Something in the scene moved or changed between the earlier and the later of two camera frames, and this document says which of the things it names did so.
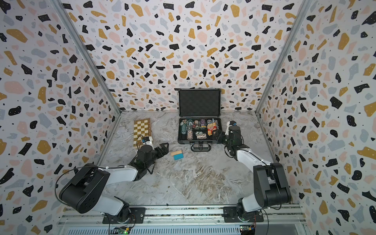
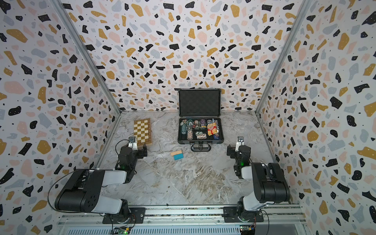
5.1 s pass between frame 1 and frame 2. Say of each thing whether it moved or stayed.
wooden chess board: stayed
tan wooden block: stayed
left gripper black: moved
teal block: stayed
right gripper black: moved
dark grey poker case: stayed
